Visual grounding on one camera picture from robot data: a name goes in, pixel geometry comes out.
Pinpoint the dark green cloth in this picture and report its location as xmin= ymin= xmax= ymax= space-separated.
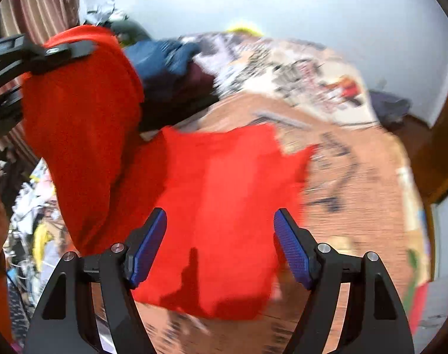
xmin=111 ymin=19 xmax=151 ymax=47

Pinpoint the yellow object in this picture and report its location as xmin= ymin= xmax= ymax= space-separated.
xmin=226 ymin=22 xmax=264 ymax=38

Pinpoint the striped curtain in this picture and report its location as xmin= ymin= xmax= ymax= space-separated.
xmin=0 ymin=0 xmax=80 ymax=163

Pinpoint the grey bag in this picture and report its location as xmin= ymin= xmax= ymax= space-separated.
xmin=368 ymin=89 xmax=411 ymax=126

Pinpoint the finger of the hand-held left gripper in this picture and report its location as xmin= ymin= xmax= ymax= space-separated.
xmin=0 ymin=79 xmax=25 ymax=128
xmin=0 ymin=34 xmax=98 ymax=78

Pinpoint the red garment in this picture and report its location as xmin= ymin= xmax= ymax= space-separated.
xmin=21 ymin=25 xmax=317 ymax=321

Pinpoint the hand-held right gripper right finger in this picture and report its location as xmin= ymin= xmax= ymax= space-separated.
xmin=273 ymin=207 xmax=416 ymax=354

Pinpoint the pile of assorted clutter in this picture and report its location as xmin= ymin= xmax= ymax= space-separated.
xmin=0 ymin=151 xmax=80 ymax=347

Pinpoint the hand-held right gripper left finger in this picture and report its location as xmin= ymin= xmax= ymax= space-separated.
xmin=22 ymin=207 xmax=168 ymax=354

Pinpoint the printed blanket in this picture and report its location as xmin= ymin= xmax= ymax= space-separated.
xmin=87 ymin=31 xmax=436 ymax=354

